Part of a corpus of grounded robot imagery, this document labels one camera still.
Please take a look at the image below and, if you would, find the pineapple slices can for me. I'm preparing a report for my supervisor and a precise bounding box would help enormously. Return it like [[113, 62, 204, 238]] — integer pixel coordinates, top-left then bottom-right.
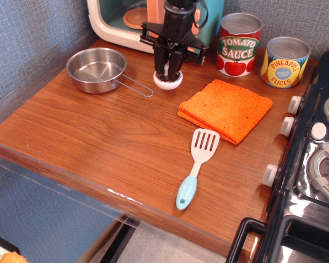
[[260, 36, 311, 89]]

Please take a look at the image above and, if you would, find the tomato sauce can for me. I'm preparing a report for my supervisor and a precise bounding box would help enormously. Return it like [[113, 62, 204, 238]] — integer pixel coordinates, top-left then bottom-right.
[[216, 13, 263, 77]]

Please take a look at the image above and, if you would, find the black toy stove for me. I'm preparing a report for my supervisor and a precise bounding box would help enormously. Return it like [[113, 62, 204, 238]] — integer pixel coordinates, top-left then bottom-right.
[[226, 50, 329, 262]]

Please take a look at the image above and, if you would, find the orange cloth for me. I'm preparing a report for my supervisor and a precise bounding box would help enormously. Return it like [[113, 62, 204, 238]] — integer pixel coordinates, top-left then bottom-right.
[[178, 79, 273, 145]]

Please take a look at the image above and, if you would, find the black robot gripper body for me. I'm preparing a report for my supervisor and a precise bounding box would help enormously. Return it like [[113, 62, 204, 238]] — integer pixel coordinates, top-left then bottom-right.
[[140, 1, 208, 64]]

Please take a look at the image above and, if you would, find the orange microwave plate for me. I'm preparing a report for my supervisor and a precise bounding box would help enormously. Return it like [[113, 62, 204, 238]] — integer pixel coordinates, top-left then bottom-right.
[[123, 7, 148, 30]]

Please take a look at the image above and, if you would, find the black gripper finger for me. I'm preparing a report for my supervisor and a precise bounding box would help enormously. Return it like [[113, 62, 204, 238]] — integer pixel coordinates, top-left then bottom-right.
[[168, 50, 186, 80], [154, 43, 171, 75]]

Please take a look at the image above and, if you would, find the teal toy microwave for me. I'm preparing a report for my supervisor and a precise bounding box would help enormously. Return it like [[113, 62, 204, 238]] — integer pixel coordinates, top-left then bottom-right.
[[87, 1, 224, 53]]

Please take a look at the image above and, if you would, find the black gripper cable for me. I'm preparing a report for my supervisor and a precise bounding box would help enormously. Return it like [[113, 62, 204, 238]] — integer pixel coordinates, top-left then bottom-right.
[[193, 0, 209, 29]]

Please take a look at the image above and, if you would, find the white spatula teal handle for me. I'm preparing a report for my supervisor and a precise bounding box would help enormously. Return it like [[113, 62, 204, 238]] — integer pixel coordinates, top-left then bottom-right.
[[176, 128, 220, 210]]

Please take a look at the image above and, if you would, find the small steel pan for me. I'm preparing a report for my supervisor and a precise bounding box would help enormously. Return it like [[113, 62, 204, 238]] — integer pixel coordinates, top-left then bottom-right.
[[66, 47, 154, 98]]

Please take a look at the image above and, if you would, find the white drain cover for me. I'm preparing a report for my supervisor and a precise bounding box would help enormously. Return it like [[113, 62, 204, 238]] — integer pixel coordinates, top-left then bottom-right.
[[153, 62, 183, 90]]

